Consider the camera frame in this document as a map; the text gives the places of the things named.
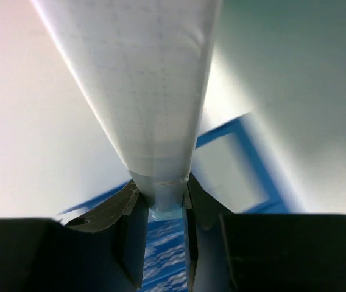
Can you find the blue file organizer rack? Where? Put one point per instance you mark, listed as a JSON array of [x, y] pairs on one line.
[[229, 167]]

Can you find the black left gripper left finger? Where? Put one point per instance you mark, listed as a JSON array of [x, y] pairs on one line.
[[101, 250]]

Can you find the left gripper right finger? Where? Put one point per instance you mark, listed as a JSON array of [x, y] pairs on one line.
[[260, 252]]

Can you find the green folder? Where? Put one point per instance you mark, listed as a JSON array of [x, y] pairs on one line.
[[143, 67]]

